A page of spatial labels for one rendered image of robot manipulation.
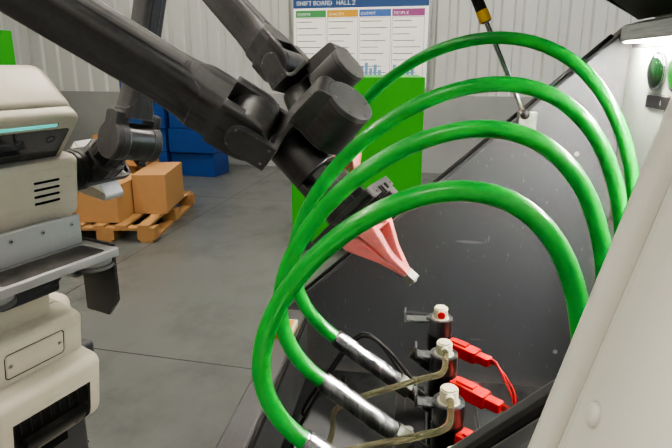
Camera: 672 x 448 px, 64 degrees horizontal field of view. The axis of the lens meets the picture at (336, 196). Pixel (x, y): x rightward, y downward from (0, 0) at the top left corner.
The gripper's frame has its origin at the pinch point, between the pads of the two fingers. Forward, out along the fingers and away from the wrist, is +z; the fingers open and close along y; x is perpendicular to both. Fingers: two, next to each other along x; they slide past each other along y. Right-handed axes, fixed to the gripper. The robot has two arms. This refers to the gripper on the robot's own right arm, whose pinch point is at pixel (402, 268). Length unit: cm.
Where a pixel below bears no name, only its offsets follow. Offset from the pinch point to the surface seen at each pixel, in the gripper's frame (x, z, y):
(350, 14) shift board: 602, -236, -112
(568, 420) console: -33.0, 7.0, 17.3
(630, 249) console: -32.5, 2.7, 24.1
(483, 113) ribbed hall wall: 637, -33, -86
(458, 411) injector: -14.9, 11.1, 2.1
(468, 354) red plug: -1.0, 11.7, -0.7
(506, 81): -5.7, -6.9, 22.6
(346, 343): -9.5, 1.4, -5.8
